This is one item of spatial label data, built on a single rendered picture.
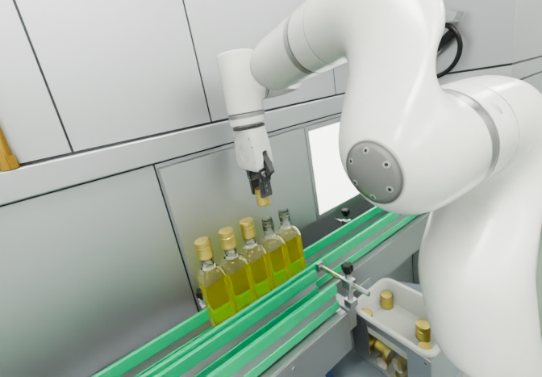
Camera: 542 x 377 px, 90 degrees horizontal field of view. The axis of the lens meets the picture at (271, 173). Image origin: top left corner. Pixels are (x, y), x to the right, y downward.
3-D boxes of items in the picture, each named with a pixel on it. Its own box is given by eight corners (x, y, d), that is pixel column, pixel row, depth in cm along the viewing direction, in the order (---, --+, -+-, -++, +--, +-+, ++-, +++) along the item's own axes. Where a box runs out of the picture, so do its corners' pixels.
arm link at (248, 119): (221, 116, 64) (224, 129, 65) (239, 115, 57) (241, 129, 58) (251, 110, 69) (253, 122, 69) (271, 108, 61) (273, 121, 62)
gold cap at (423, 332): (433, 337, 71) (433, 323, 70) (427, 345, 69) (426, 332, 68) (419, 328, 74) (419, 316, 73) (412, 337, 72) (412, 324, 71)
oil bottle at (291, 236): (298, 281, 85) (287, 219, 79) (310, 289, 80) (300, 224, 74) (284, 290, 82) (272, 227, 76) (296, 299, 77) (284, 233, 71)
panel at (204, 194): (380, 182, 123) (375, 106, 114) (385, 182, 121) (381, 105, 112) (191, 282, 77) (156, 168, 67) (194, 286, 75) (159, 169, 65)
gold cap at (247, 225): (252, 231, 70) (248, 215, 69) (259, 235, 67) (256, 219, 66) (239, 236, 68) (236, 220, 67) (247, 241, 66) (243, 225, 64)
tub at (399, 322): (385, 297, 88) (384, 274, 86) (464, 341, 70) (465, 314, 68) (351, 328, 79) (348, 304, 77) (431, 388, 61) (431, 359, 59)
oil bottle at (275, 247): (285, 291, 81) (272, 228, 75) (297, 301, 77) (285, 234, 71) (269, 301, 78) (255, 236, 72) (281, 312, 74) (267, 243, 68)
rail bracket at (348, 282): (325, 282, 81) (319, 246, 77) (374, 314, 67) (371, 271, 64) (318, 288, 79) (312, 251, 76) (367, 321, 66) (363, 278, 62)
